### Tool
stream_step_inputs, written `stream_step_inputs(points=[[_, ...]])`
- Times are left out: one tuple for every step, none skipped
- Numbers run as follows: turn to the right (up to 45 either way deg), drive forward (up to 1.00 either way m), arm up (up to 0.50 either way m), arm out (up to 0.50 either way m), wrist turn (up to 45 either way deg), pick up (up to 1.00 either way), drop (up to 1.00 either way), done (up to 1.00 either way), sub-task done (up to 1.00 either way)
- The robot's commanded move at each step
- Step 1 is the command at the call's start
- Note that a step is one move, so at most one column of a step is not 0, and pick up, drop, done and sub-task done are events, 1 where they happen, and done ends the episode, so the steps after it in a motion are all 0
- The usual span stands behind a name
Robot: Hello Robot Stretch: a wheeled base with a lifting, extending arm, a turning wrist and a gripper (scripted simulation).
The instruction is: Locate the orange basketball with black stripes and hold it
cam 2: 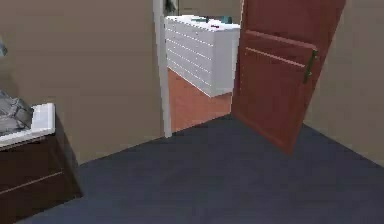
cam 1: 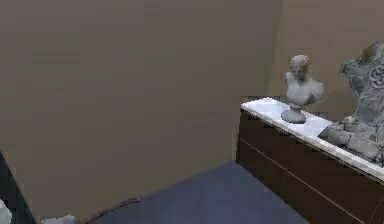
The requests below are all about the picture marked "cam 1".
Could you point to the grey carved stone sculpture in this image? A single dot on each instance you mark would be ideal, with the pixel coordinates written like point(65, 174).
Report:
point(368, 110)

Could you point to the grey bust statue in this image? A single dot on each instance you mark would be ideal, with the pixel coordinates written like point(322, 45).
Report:
point(301, 87)

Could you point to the white lumpy object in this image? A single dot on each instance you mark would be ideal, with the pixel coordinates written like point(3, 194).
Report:
point(60, 220)

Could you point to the white rounded object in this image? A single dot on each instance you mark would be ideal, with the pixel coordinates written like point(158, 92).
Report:
point(4, 213)

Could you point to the dark brown white-topped cabinet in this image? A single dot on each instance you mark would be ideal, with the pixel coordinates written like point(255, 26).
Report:
point(300, 180)

